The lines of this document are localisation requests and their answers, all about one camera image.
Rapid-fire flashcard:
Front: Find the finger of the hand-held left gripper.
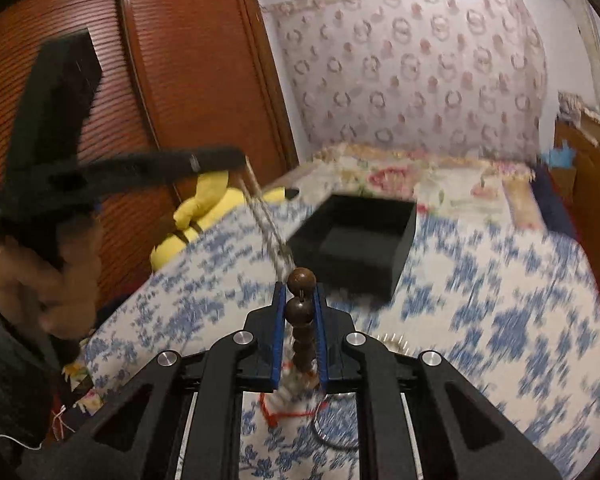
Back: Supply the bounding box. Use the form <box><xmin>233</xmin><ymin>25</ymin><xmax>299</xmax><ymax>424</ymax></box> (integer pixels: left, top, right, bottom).
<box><xmin>55</xmin><ymin>146</ymin><xmax>247</xmax><ymax>198</ymax></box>
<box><xmin>7</xmin><ymin>29</ymin><xmax>104</xmax><ymax>183</ymax></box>

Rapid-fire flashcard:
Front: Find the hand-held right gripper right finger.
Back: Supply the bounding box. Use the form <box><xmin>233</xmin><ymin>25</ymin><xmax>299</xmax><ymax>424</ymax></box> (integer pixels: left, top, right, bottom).
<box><xmin>313</xmin><ymin>284</ymin><xmax>562</xmax><ymax>480</ymax></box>

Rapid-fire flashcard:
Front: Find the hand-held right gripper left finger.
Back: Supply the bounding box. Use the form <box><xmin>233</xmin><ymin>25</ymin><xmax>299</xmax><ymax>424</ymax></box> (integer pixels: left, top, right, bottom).
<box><xmin>17</xmin><ymin>282</ymin><xmax>287</xmax><ymax>480</ymax></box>

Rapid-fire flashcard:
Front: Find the brown wooden bead bracelet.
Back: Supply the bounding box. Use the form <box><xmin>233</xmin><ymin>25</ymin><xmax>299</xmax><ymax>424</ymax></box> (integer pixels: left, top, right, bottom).
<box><xmin>285</xmin><ymin>267</ymin><xmax>319</xmax><ymax>392</ymax></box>

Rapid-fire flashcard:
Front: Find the black square box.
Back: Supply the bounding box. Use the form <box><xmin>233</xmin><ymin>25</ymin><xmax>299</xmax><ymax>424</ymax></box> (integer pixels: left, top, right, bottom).
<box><xmin>286</xmin><ymin>193</ymin><xmax>417</xmax><ymax>304</ymax></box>

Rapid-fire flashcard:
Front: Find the silver chain necklace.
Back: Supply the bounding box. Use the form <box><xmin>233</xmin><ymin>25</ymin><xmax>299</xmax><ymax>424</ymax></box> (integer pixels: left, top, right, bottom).
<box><xmin>244</xmin><ymin>157</ymin><xmax>295</xmax><ymax>281</ymax></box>

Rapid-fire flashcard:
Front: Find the person's left forearm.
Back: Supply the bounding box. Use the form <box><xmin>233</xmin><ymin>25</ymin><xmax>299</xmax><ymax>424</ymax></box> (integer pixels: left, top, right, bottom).
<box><xmin>0</xmin><ymin>292</ymin><xmax>88</xmax><ymax>480</ymax></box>

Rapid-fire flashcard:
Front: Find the person's left hand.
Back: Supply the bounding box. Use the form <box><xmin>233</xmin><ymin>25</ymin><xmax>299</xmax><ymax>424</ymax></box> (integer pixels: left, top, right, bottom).
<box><xmin>0</xmin><ymin>207</ymin><xmax>104</xmax><ymax>342</ymax></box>

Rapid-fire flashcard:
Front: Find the yellow plush toy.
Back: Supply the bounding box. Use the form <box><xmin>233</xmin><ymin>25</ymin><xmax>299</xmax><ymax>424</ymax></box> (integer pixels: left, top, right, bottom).
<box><xmin>150</xmin><ymin>169</ymin><xmax>301</xmax><ymax>273</ymax></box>

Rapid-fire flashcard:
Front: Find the silver bangle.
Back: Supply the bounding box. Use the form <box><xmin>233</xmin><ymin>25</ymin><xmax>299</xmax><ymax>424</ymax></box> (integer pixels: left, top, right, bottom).
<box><xmin>309</xmin><ymin>394</ymin><xmax>364</xmax><ymax>449</ymax></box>

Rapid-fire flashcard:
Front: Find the brown wooden wardrobe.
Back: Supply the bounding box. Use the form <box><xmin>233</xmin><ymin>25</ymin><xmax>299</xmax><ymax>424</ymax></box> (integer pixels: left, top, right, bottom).
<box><xmin>0</xmin><ymin>0</ymin><xmax>301</xmax><ymax>313</ymax></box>

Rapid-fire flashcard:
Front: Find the blue floral blanket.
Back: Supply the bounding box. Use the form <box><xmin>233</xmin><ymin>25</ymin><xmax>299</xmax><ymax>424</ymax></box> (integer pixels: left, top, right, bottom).
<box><xmin>62</xmin><ymin>199</ymin><xmax>600</xmax><ymax>480</ymax></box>

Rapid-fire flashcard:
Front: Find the pink floral bedsheet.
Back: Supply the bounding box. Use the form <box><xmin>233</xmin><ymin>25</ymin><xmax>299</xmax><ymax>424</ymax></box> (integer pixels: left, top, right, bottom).
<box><xmin>262</xmin><ymin>141</ymin><xmax>537</xmax><ymax>233</ymax></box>

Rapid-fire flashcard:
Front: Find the floral covered headboard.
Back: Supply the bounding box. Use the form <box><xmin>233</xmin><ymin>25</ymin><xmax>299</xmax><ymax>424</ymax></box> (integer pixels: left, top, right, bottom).
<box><xmin>261</xmin><ymin>0</ymin><xmax>549</xmax><ymax>165</ymax></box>

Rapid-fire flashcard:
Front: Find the dark blue cloth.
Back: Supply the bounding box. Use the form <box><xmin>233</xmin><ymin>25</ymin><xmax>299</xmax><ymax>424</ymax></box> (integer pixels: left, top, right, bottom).
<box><xmin>531</xmin><ymin>164</ymin><xmax>582</xmax><ymax>242</ymax></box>

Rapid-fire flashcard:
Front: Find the blue crumpled bag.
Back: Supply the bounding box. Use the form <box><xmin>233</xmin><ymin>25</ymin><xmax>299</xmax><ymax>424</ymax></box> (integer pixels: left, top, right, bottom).
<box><xmin>539</xmin><ymin>141</ymin><xmax>577</xmax><ymax>170</ymax></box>

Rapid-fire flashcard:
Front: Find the wooden bedside cabinet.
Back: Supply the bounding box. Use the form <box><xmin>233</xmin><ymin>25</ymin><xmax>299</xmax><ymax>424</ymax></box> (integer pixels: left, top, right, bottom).
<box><xmin>551</xmin><ymin>115</ymin><xmax>600</xmax><ymax>346</ymax></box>

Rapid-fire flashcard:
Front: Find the red string bracelet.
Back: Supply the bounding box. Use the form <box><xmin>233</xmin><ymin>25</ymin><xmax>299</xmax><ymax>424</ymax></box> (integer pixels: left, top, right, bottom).
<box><xmin>258</xmin><ymin>391</ymin><xmax>327</xmax><ymax>430</ymax></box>

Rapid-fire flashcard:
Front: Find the pearl bracelet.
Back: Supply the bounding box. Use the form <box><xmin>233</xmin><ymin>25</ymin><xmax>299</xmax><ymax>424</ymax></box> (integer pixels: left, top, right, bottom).
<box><xmin>374</xmin><ymin>332</ymin><xmax>414</xmax><ymax>354</ymax></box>

